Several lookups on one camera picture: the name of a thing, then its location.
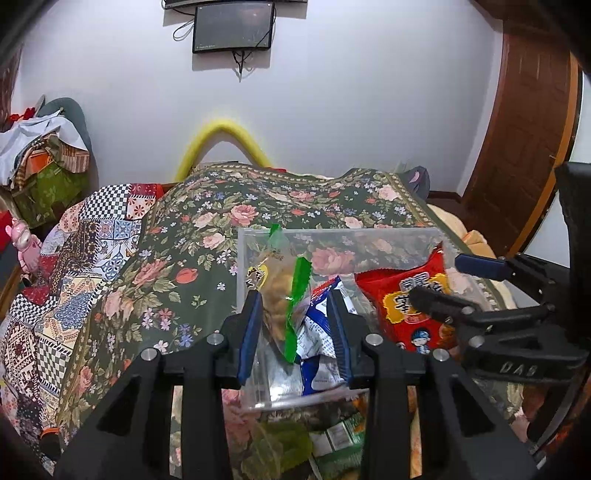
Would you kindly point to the leafy green snack packet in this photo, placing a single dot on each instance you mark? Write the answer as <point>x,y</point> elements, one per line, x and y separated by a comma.
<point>277,450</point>

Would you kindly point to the black wall monitor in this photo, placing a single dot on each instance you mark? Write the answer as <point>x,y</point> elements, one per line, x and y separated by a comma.
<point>233,25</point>

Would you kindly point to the patchwork quilt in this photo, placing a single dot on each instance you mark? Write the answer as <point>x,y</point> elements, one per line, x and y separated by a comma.
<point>92,240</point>

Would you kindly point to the grey cushion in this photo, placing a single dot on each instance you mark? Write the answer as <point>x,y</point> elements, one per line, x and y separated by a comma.
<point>69,110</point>

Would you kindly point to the brown wooden door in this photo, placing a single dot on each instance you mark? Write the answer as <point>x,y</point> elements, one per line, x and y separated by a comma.
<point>521,138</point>

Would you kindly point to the yellow foam tube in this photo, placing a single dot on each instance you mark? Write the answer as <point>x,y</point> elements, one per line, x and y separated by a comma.
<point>221,124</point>

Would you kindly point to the green and white snack packet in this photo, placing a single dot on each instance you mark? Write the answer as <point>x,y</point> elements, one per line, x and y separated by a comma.
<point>339,438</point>

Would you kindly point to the blue and white snack packet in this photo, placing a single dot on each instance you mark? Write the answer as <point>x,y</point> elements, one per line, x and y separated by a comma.
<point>318,344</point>

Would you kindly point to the red snack packet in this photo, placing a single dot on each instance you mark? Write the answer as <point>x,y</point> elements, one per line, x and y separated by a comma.
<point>397,295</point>

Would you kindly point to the pink toy figure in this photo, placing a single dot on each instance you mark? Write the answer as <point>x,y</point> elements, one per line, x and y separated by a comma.
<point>25,242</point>

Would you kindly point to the peach blanket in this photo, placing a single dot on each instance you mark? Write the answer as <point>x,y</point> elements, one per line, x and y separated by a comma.
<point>450,221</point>

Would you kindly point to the grey pink pillow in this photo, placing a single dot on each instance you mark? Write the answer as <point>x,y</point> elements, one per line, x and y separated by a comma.
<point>415,180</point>

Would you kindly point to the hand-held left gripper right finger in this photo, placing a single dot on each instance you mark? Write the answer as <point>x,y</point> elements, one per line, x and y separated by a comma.
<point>340,339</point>

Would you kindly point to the clear plastic container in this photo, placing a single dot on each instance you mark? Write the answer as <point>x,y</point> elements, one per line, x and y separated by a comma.
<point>369,240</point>

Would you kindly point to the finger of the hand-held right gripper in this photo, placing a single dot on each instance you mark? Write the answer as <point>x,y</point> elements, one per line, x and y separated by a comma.
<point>438,302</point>
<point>480,266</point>

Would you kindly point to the dark floral blanket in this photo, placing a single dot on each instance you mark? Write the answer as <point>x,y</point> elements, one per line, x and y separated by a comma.
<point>207,221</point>

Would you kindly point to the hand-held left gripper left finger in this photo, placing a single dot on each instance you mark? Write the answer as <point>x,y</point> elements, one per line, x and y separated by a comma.
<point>248,334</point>

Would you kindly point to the clear green-edged cookie packet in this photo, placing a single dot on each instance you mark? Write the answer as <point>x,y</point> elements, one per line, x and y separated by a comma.
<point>277,282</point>

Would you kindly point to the black wall device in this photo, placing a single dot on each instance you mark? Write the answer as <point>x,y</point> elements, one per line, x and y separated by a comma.
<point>184,2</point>

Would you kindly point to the green floral bag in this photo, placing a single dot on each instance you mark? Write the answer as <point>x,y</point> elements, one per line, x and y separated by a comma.
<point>51,189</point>

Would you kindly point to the pile of clothes on chair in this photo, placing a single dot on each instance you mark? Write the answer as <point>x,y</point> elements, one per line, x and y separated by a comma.
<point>27,134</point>

